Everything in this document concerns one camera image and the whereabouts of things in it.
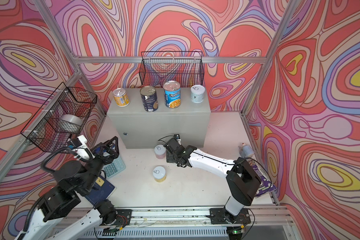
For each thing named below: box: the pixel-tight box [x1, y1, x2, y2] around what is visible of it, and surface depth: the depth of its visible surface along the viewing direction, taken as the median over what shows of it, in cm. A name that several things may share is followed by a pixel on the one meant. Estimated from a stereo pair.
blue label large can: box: [163, 80, 182, 109], surface depth 70 cm
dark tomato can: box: [140, 85, 159, 113], surface depth 70 cm
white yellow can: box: [152, 166, 167, 183], surface depth 85 cm
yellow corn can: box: [112, 87, 130, 107], surface depth 74 cm
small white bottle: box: [238, 143, 254, 158], surface depth 92 cm
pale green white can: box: [190, 84, 206, 104], surface depth 77 cm
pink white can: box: [154, 144, 167, 160], surface depth 95 cm
